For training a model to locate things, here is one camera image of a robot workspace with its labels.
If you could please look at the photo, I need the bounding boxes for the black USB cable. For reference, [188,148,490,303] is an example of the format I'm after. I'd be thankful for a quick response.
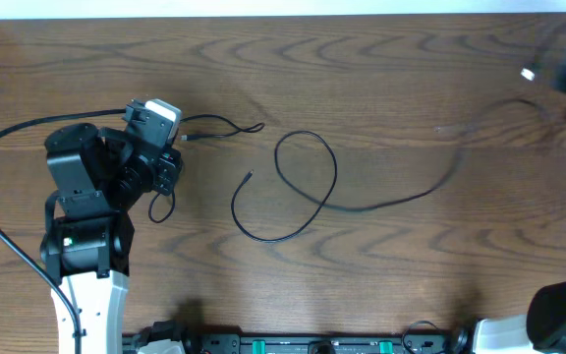
[230,66,549,244]
[146,113,266,224]

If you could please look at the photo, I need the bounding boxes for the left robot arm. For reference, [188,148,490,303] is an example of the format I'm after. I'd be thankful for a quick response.
[40,99,183,353]

